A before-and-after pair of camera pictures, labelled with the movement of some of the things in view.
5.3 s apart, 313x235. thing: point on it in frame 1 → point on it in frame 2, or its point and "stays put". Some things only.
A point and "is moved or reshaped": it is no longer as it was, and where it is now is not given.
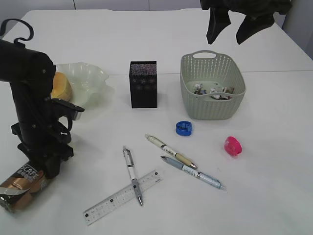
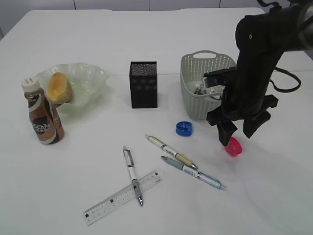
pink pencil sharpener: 232,146 stays put
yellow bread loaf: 61,87 stays put
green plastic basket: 212,84 stays put
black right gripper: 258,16 → 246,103
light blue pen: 195,173 stays put
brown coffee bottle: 19,189 is moved or reshaped
